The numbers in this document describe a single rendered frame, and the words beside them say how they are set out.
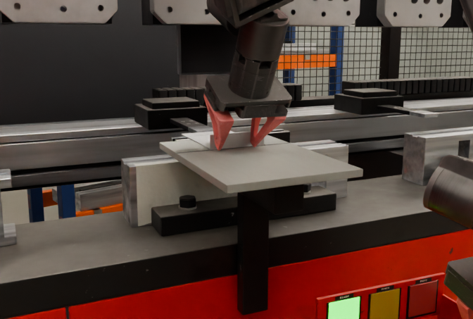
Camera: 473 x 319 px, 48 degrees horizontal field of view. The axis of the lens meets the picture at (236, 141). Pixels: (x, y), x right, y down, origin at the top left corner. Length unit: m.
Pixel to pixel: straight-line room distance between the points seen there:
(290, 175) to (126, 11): 0.80
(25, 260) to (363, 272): 0.50
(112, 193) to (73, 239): 1.89
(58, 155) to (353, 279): 0.57
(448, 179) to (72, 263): 0.46
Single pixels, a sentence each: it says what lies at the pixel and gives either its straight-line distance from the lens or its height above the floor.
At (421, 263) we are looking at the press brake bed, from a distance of 0.97.
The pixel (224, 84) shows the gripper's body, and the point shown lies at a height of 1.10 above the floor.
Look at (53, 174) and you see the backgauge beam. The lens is 1.06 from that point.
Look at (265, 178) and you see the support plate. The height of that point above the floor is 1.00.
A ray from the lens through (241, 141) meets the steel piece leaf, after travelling 0.78.
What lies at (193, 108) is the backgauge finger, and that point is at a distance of 1.04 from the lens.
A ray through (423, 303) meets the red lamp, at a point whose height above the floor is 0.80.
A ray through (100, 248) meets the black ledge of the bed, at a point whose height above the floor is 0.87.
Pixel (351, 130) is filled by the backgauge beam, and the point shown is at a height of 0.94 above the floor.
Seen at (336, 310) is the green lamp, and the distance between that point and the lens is 0.71.
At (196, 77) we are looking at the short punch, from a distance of 0.85.
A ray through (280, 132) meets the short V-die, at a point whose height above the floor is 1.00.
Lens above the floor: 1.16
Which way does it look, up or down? 11 degrees down
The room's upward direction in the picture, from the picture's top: straight up
